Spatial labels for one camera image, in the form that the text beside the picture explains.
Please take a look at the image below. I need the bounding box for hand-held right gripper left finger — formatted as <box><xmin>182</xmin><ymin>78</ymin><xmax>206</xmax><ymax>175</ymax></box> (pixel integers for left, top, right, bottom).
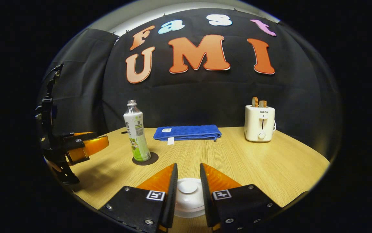
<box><xmin>99</xmin><ymin>163</ymin><xmax>178</xmax><ymax>233</ymax></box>

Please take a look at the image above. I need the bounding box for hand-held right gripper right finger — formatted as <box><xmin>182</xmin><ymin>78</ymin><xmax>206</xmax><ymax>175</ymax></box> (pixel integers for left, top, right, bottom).
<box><xmin>200</xmin><ymin>163</ymin><xmax>282</xmax><ymax>232</ymax></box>

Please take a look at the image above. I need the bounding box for white teacup lid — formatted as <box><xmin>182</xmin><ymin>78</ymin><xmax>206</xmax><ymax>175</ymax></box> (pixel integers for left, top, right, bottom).
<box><xmin>176</xmin><ymin>178</ymin><xmax>205</xmax><ymax>207</ymax></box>

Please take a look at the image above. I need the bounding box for dark round coaster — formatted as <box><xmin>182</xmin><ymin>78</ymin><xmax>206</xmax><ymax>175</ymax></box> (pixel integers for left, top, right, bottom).
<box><xmin>132</xmin><ymin>152</ymin><xmax>159</xmax><ymax>166</ymax></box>

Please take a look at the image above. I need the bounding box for clear water bottle white label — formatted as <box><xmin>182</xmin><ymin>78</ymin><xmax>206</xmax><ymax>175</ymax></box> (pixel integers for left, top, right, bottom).
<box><xmin>123</xmin><ymin>100</ymin><xmax>151</xmax><ymax>162</ymax></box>

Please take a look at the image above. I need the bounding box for blue towel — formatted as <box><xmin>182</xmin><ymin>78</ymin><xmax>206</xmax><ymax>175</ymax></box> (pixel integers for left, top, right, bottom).
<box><xmin>153</xmin><ymin>125</ymin><xmax>222</xmax><ymax>145</ymax></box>

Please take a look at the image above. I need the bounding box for white toaster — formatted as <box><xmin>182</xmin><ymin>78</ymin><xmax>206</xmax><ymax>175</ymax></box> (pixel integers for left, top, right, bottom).
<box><xmin>244</xmin><ymin>105</ymin><xmax>275</xmax><ymax>142</ymax></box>

